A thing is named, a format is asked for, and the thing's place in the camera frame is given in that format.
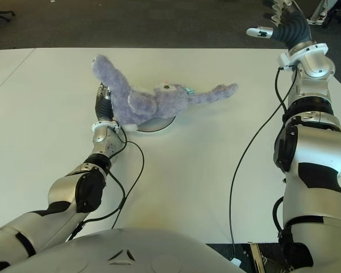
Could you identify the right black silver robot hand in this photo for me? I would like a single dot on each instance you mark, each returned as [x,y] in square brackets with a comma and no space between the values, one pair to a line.
[290,28]

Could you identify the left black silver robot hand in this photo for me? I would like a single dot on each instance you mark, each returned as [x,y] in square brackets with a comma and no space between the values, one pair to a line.
[103,106]

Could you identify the purple plush doll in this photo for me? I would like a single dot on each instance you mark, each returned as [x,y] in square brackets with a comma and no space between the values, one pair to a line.
[147,102]

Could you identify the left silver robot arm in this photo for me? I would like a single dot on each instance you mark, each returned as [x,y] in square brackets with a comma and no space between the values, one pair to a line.
[65,193]

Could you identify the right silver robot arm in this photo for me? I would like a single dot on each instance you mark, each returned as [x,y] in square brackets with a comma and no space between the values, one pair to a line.
[309,142]

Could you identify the white plate black rim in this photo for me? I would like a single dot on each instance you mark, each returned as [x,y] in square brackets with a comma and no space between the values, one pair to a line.
[156,125]

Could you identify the white red sneaker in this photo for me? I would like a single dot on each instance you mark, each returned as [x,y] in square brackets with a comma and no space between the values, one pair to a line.
[315,20]

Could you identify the grey trouser leg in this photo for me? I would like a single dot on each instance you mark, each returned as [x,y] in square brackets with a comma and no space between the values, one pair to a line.
[319,7]

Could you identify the black office chair base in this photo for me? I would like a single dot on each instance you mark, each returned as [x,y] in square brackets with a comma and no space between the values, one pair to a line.
[336,21]
[0,12]

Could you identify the silver robot torso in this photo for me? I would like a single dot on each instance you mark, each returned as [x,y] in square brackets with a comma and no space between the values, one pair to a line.
[125,247]

